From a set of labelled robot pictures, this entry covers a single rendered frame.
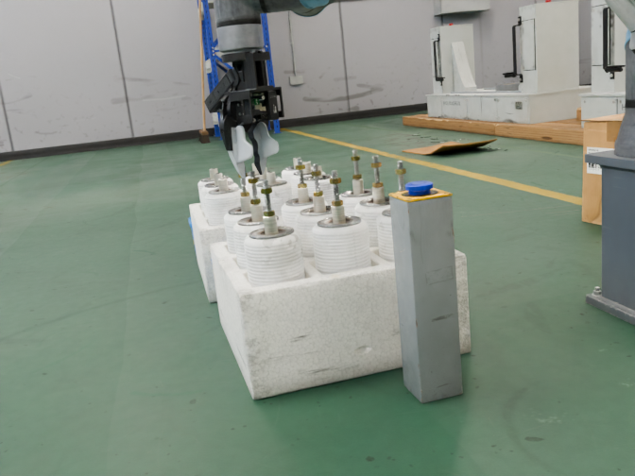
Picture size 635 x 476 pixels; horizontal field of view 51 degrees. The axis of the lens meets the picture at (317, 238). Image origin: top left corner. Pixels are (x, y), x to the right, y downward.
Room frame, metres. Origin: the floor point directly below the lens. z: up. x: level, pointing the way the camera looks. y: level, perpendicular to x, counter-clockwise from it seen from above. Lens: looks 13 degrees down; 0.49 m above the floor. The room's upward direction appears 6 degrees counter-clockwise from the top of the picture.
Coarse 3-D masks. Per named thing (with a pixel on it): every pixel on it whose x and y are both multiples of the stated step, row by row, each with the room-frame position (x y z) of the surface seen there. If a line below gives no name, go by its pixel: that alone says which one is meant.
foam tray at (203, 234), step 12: (192, 204) 1.87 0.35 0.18; (192, 216) 1.77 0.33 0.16; (204, 216) 1.74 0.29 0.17; (204, 228) 1.52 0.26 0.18; (216, 228) 1.51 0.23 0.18; (204, 240) 1.50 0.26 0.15; (216, 240) 1.51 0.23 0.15; (204, 252) 1.50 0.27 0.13; (204, 264) 1.50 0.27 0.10; (204, 276) 1.55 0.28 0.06; (216, 300) 1.50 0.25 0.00
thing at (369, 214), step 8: (360, 208) 1.22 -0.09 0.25; (368, 208) 1.21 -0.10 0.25; (376, 208) 1.20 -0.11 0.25; (384, 208) 1.20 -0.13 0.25; (360, 216) 1.22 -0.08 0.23; (368, 216) 1.21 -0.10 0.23; (376, 216) 1.20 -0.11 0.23; (368, 224) 1.21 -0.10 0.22; (376, 224) 1.20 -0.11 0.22; (376, 232) 1.20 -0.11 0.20; (376, 240) 1.20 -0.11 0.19
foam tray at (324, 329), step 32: (224, 256) 1.23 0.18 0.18; (224, 288) 1.17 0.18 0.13; (256, 288) 1.00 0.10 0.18; (288, 288) 1.00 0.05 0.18; (320, 288) 1.01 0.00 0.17; (352, 288) 1.02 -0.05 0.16; (384, 288) 1.04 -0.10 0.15; (224, 320) 1.26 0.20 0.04; (256, 320) 0.98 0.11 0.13; (288, 320) 1.00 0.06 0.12; (320, 320) 1.01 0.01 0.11; (352, 320) 1.02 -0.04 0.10; (384, 320) 1.04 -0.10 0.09; (256, 352) 0.98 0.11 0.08; (288, 352) 0.99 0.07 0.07; (320, 352) 1.01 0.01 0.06; (352, 352) 1.02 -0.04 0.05; (384, 352) 1.03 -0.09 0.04; (256, 384) 0.98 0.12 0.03; (288, 384) 0.99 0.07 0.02; (320, 384) 1.01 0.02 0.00
